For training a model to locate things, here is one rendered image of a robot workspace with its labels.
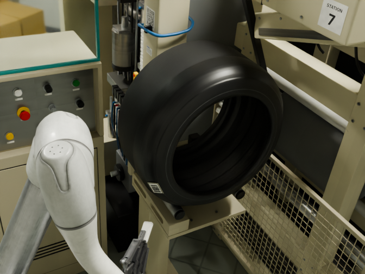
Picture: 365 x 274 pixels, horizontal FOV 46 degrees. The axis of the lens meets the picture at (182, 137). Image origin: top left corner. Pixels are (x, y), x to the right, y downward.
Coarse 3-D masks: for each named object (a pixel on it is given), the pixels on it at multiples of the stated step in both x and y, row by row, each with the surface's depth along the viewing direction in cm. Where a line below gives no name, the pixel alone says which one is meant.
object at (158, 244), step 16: (144, 0) 164; (160, 0) 154; (176, 0) 157; (144, 16) 167; (160, 16) 157; (176, 16) 161; (160, 32) 161; (144, 48) 174; (160, 48) 165; (144, 64) 177; (144, 208) 216; (160, 240) 228; (160, 256) 235; (160, 272) 243
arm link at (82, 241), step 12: (96, 216) 100; (60, 228) 97; (72, 228) 96; (84, 228) 97; (96, 228) 102; (72, 240) 99; (84, 240) 100; (96, 240) 104; (72, 252) 104; (84, 252) 102; (96, 252) 105; (84, 264) 105; (96, 264) 105; (108, 264) 107
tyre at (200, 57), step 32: (160, 64) 146; (192, 64) 140; (224, 64) 140; (256, 64) 149; (128, 96) 150; (160, 96) 138; (192, 96) 135; (224, 96) 139; (256, 96) 146; (128, 128) 148; (160, 128) 137; (224, 128) 189; (256, 128) 179; (128, 160) 161; (160, 160) 141; (192, 160) 188; (224, 160) 185; (256, 160) 167; (192, 192) 159; (224, 192) 166
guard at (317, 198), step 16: (272, 160) 183; (288, 176) 176; (256, 192) 201; (288, 192) 179; (304, 192) 170; (288, 224) 184; (272, 240) 197; (240, 256) 225; (256, 256) 212; (304, 256) 179; (304, 272) 181
